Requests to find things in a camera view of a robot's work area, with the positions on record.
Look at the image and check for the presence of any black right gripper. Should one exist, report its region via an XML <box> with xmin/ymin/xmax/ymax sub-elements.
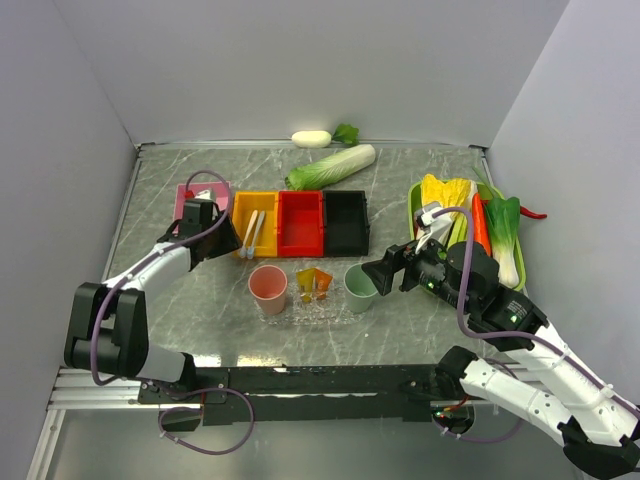
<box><xmin>360</xmin><ymin>226</ymin><xmax>472</xmax><ymax>313</ymax></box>

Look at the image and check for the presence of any mint green plastic cup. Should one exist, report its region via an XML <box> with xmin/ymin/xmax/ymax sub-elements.
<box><xmin>344</xmin><ymin>264</ymin><xmax>378</xmax><ymax>313</ymax></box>

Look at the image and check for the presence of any clear textured acrylic tray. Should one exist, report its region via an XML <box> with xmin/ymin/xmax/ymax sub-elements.
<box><xmin>254</xmin><ymin>281</ymin><xmax>365</xmax><ymax>326</ymax></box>

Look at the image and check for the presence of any orange toothpaste tube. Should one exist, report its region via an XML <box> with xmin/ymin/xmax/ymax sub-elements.
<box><xmin>314</xmin><ymin>269</ymin><xmax>333</xmax><ymax>300</ymax></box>

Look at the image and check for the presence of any pink plastic cup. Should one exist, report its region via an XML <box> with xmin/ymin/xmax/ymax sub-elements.
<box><xmin>248</xmin><ymin>265</ymin><xmax>288</xmax><ymax>315</ymax></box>

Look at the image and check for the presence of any yellow toothpaste tube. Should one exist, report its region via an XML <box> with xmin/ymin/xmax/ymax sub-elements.
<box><xmin>296</xmin><ymin>268</ymin><xmax>316</xmax><ymax>303</ymax></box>

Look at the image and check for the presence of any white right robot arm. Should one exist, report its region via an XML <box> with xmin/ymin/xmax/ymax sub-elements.
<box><xmin>362</xmin><ymin>240</ymin><xmax>639</xmax><ymax>479</ymax></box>

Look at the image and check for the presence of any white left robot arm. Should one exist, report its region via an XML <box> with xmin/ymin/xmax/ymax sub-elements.
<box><xmin>63</xmin><ymin>198</ymin><xmax>241</xmax><ymax>402</ymax></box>

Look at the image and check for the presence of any lime green vegetable tray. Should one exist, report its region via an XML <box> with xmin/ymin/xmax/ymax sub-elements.
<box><xmin>407</xmin><ymin>182</ymin><xmax>526</xmax><ymax>291</ymax></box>

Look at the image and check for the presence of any yellow storage bin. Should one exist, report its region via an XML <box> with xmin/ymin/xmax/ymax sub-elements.
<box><xmin>232</xmin><ymin>191</ymin><xmax>278</xmax><ymax>258</ymax></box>

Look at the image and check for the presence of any pink drawer box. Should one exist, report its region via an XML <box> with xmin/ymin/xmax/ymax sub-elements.
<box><xmin>173</xmin><ymin>182</ymin><xmax>229</xmax><ymax>220</ymax></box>

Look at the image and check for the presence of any black storage bin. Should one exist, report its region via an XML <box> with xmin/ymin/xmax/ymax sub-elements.
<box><xmin>323</xmin><ymin>190</ymin><xmax>370</xmax><ymax>257</ymax></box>

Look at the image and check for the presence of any red storage bin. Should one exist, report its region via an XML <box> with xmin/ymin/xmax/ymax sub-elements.
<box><xmin>277</xmin><ymin>190</ymin><xmax>324</xmax><ymax>257</ymax></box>

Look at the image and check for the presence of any yellow napa cabbage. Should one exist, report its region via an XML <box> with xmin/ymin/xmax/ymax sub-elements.
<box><xmin>421</xmin><ymin>174</ymin><xmax>476</xmax><ymax>210</ymax></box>

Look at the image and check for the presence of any orange carrot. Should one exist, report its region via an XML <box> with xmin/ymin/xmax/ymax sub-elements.
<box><xmin>472</xmin><ymin>193</ymin><xmax>492</xmax><ymax>256</ymax></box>

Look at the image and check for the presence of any green napa cabbage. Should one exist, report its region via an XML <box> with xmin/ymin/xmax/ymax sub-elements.
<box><xmin>285</xmin><ymin>144</ymin><xmax>376</xmax><ymax>191</ymax></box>

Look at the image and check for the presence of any green bok choy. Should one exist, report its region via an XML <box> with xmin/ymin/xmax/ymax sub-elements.
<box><xmin>473</xmin><ymin>168</ymin><xmax>521</xmax><ymax>289</ymax></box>

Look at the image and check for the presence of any white radish with leaves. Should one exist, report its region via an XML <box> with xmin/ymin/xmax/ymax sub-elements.
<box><xmin>291</xmin><ymin>123</ymin><xmax>360</xmax><ymax>149</ymax></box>

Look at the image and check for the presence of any red chili pepper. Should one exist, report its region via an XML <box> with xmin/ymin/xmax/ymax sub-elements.
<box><xmin>520</xmin><ymin>206</ymin><xmax>548</xmax><ymax>220</ymax></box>

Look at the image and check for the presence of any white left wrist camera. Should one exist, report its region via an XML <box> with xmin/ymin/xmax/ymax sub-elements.
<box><xmin>183</xmin><ymin>185</ymin><xmax>216</xmax><ymax>201</ymax></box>

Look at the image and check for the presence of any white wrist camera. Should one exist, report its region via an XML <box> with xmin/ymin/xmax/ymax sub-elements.
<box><xmin>413</xmin><ymin>201</ymin><xmax>453</xmax><ymax>252</ymax></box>
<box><xmin>183</xmin><ymin>185</ymin><xmax>216</xmax><ymax>201</ymax></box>

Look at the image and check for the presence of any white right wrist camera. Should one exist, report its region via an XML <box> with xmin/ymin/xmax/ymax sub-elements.
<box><xmin>413</xmin><ymin>201</ymin><xmax>453</xmax><ymax>252</ymax></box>

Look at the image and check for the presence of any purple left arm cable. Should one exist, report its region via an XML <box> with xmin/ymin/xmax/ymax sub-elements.
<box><xmin>89</xmin><ymin>169</ymin><xmax>257</xmax><ymax>457</ymax></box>

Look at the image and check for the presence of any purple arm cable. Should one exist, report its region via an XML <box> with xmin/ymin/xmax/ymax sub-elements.
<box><xmin>432</xmin><ymin>205</ymin><xmax>640</xmax><ymax>446</ymax></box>
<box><xmin>89</xmin><ymin>169</ymin><xmax>257</xmax><ymax>457</ymax></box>

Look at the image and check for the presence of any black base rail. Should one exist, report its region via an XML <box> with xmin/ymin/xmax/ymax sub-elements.
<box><xmin>138</xmin><ymin>364</ymin><xmax>465</xmax><ymax>426</ymax></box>

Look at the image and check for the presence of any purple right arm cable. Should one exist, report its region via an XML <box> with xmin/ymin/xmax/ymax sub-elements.
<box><xmin>432</xmin><ymin>205</ymin><xmax>640</xmax><ymax>446</ymax></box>

